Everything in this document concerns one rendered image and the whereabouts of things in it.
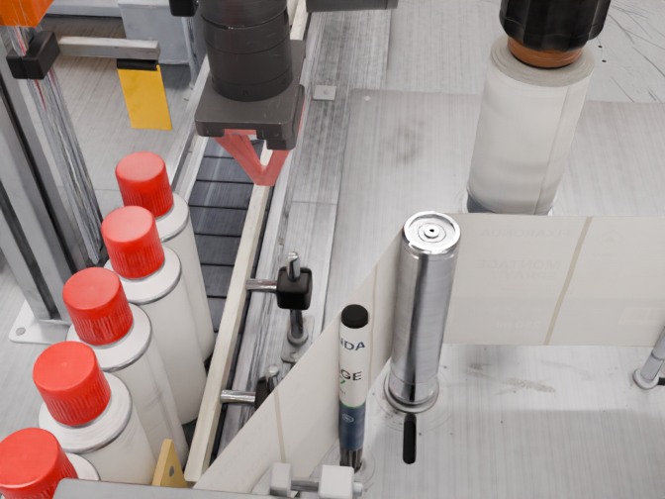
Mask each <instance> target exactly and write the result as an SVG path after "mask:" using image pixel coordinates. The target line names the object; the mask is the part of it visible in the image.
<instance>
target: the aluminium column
mask: <svg viewBox="0 0 665 499"><path fill-rule="evenodd" d="M6 55H7V52H6V50H5V47H4V44H3V42H2V39H1V36H0V85H1V88H2V90H3V93H4V95H5V98H6V101H7V103H8V106H9V108H10V111H11V114H12V116H13V119H14V121H15V124H16V127H17V129H18V132H19V135H20V137H21V140H22V143H23V145H24V148H25V151H26V154H27V156H28V159H29V162H30V165H31V167H32V170H33V173H34V176H35V179H36V181H37V183H38V186H39V189H40V192H41V195H42V197H43V200H44V202H45V205H46V206H45V205H44V202H43V200H42V197H41V195H40V192H39V190H38V187H37V185H36V182H35V180H34V177H33V176H32V173H31V171H30V168H29V166H28V163H27V161H26V158H25V156H24V153H23V150H22V148H21V145H20V143H19V140H18V138H17V135H16V133H15V130H14V128H13V125H12V123H11V120H10V118H9V115H8V113H7V110H6V108H5V105H4V103H3V100H2V98H1V95H0V247H1V249H2V251H3V252H4V254H5V257H6V259H7V261H8V263H9V265H10V267H11V269H12V271H13V273H14V275H15V277H16V279H17V281H18V283H19V285H20V288H21V290H22V292H23V294H24V296H25V298H26V300H27V302H28V304H29V306H30V308H31V310H32V312H33V314H34V316H35V318H36V321H37V323H39V324H53V325H66V326H71V324H72V321H71V319H70V316H69V314H68V311H67V309H66V307H65V304H64V302H63V299H62V290H63V287H64V285H65V284H66V282H67V281H68V279H69V278H70V277H71V276H72V274H71V272H70V269H69V267H68V264H67V262H66V259H65V257H64V254H63V252H62V249H61V247H60V245H61V246H62V248H63V251H64V253H65V255H66V258H67V260H68V262H69V264H70V267H71V269H72V272H73V274H75V273H77V272H78V271H81V270H83V269H86V265H85V262H84V259H83V256H82V254H81V251H80V248H79V246H78V243H77V240H76V238H75V235H74V233H73V231H72V228H71V225H70V222H69V220H68V217H67V214H66V212H65V209H64V206H63V204H62V201H61V198H60V196H59V193H58V190H57V187H56V185H55V182H54V179H53V177H52V174H51V171H50V169H49V166H48V162H47V159H46V156H45V154H44V151H43V148H42V145H41V143H40V140H39V137H38V135H37V132H36V129H35V127H34V124H33V121H32V119H31V116H30V113H29V110H28V108H27V105H26V102H25V100H24V97H23V94H22V92H21V89H20V86H19V84H18V81H17V79H15V78H13V76H12V73H11V71H10V68H9V65H8V63H7V60H6ZM46 208H47V210H46ZM48 215H49V216H48ZM49 218H50V219H49ZM50 220H51V221H50ZM51 223H52V224H51ZM52 225H53V226H52ZM53 228H54V229H53ZM54 230H55V231H54ZM55 233H56V234H55ZM56 235H57V236H56ZM57 238H58V239H57ZM58 240H59V241H60V244H59V242H58Z"/></svg>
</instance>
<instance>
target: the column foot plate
mask: <svg viewBox="0 0 665 499"><path fill-rule="evenodd" d="M69 327H70V326H66V325H53V324H39V323H37V321H36V318H35V316H34V314H33V312H32V310H31V308H30V306H29V304H28V302H27V300H25V302H24V304H23V306H22V308H21V310H20V312H19V314H18V317H17V319H16V321H15V323H14V325H13V327H12V329H11V331H10V334H9V339H10V341H11V342H15V343H28V344H42V345H54V344H57V343H60V342H65V338H66V334H67V331H68V329H69Z"/></svg>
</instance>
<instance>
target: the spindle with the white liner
mask: <svg viewBox="0 0 665 499"><path fill-rule="evenodd" d="M611 1H612V0H502V1H501V9H500V12H499V20H500V24H501V26H502V28H503V30H504V31H505V33H504V34H502V35H501V36H499V37H498V38H497V39H496V40H495V41H494V43H493V44H492V46H491V49H490V55H489V63H488V70H487V76H486V80H485V84H484V90H483V96H482V104H481V111H480V115H479V120H478V125H477V131H476V139H475V145H474V150H473V154H472V159H471V166H470V172H469V174H468V176H467V181H466V190H467V192H466V193H465V195H464V197H463V199H462V204H461V212H462V213H479V214H513V215H547V216H552V208H553V206H554V205H555V203H556V200H557V195H558V189H557V188H558V185H559V183H560V180H561V177H562V173H563V169H564V165H565V161H566V158H567V155H568V152H569V150H570V147H571V144H572V140H573V137H574V133H575V128H576V125H577V122H578V119H579V116H580V113H581V110H582V107H583V104H584V100H585V95H586V91H587V88H588V85H589V81H590V78H591V75H592V72H593V70H594V67H595V60H594V57H593V54H592V52H591V51H590V49H589V48H588V47H587V46H586V43H587V41H590V40H592V39H594V38H595V37H597V36H598V35H599V34H600V33H601V31H602V29H603V27H604V25H605V21H606V18H607V15H608V12H609V8H610V5H611Z"/></svg>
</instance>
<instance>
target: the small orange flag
mask: <svg viewBox="0 0 665 499"><path fill-rule="evenodd" d="M116 65H117V68H118V72H119V76H120V80H121V84H122V88H123V92H124V96H125V100H126V104H127V108H128V112H129V116H130V120H131V124H132V128H135V129H153V130H172V126H171V121H170V116H169V111H168V106H167V102H166V97H165V92H164V87H163V82H162V77H161V72H160V67H159V65H158V60H157V59H138V58H117V62H116Z"/></svg>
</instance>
